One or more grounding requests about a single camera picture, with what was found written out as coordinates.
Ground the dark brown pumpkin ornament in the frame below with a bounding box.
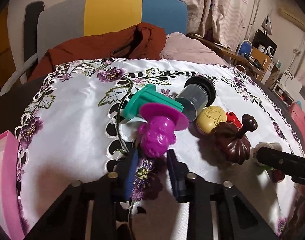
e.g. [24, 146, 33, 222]
[210, 114, 258, 165]

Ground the red wooden puzzle piece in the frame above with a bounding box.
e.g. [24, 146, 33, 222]
[226, 112, 242, 129]

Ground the yellow oval perforated case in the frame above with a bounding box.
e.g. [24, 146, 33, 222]
[196, 106, 227, 134]

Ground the purple monkey face mold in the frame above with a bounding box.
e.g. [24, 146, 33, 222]
[138, 102, 189, 158]

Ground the clear cup black lid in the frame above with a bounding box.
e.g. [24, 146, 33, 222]
[175, 76, 216, 122]

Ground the teal ribbed plastic mold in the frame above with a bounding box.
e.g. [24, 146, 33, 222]
[121, 83, 184, 120]

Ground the glossy red capsule case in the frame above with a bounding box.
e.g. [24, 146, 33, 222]
[271, 169, 285, 184]

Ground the green white plug-in device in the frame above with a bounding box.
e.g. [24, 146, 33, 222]
[251, 142, 283, 170]

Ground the pink white tray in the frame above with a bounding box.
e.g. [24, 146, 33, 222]
[0, 131, 24, 239]

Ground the cluttered wooden shelf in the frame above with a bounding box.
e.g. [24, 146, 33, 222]
[252, 30, 305, 101]

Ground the white floral embroidered tablecloth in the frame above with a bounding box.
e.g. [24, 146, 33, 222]
[15, 58, 305, 239]

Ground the wooden side table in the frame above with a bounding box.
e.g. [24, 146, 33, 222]
[187, 34, 264, 77]

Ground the blue white small chair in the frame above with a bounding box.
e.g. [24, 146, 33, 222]
[237, 40, 252, 55]

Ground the wooden wardrobe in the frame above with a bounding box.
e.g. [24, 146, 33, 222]
[0, 5, 16, 91]

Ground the white chair armrest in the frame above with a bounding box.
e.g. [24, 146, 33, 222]
[0, 53, 38, 97]

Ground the pink blanket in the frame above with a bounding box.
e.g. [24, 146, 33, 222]
[160, 32, 229, 66]

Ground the patterned beige curtain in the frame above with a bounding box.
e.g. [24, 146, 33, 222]
[180, 0, 248, 50]

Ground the rust red jacket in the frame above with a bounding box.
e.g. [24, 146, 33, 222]
[28, 22, 167, 81]

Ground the grey yellow blue chair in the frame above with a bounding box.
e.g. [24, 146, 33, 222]
[36, 0, 188, 59]

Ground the black rolled mat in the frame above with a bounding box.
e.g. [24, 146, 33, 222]
[23, 0, 45, 79]

